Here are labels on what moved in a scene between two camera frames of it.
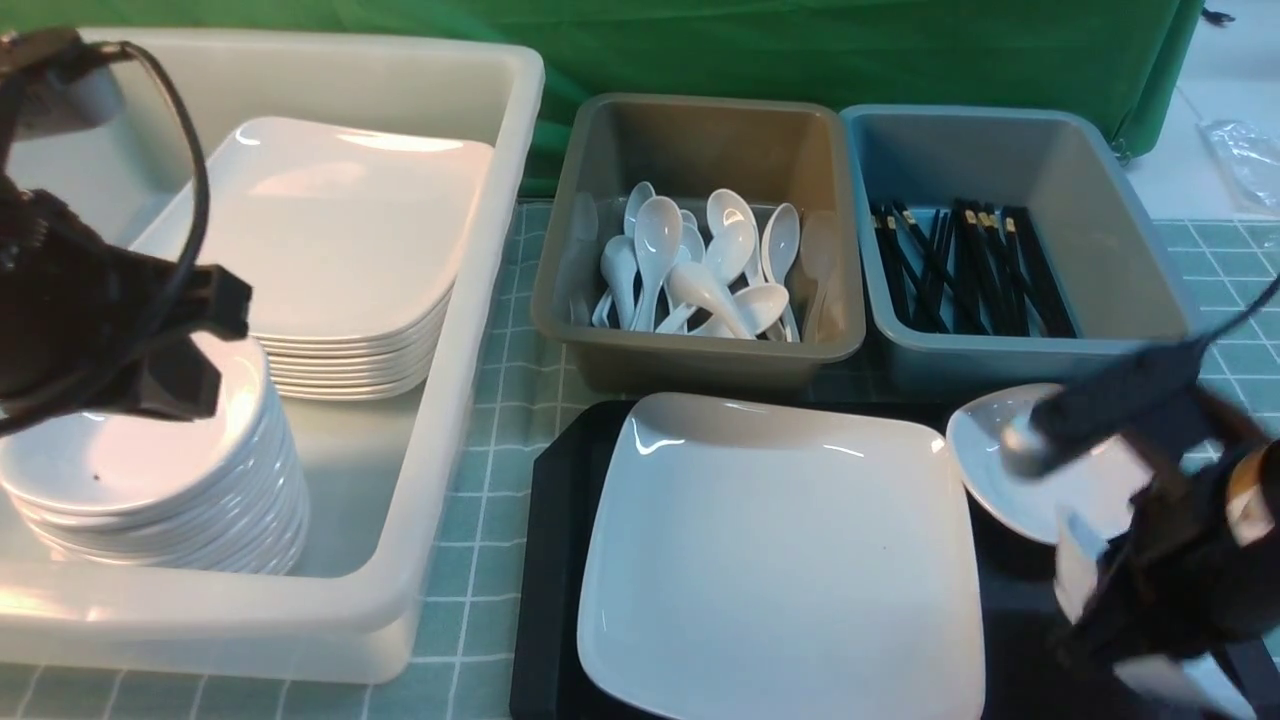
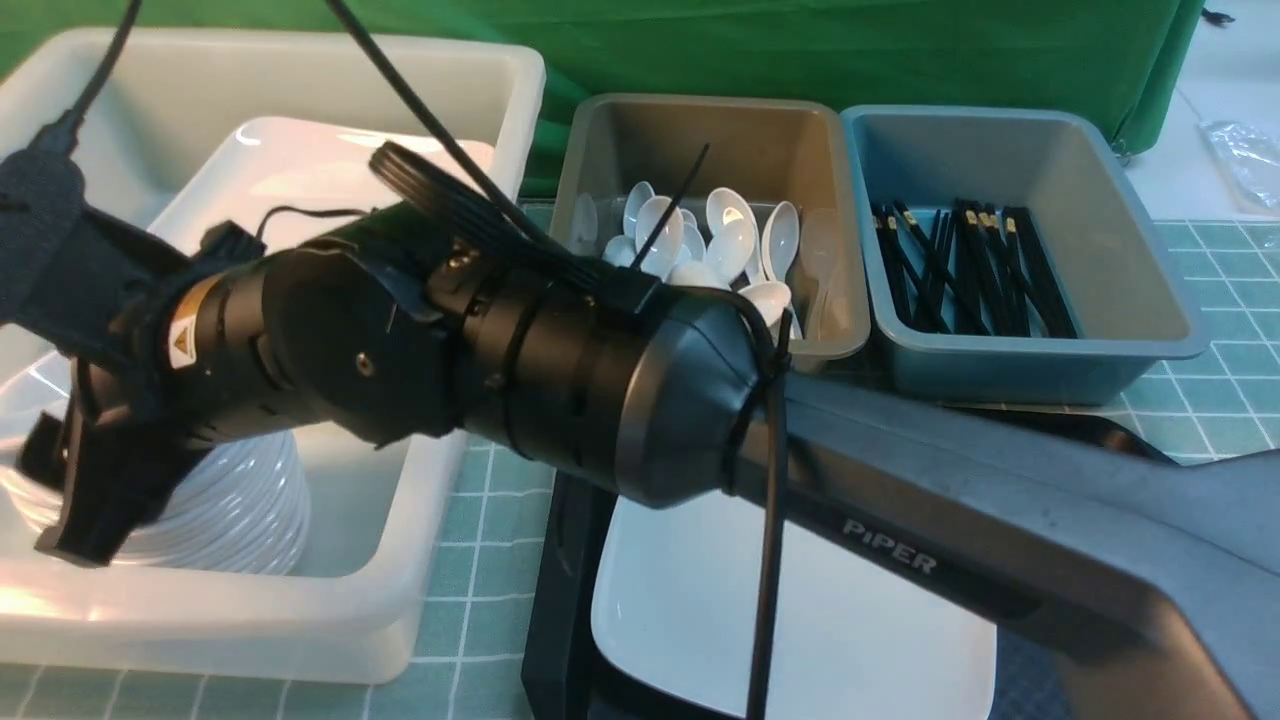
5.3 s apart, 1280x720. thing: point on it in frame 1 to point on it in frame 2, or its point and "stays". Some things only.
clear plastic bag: (1248, 159) stays
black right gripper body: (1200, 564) to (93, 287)
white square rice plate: (753, 560) stays
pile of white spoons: (665, 274) stays
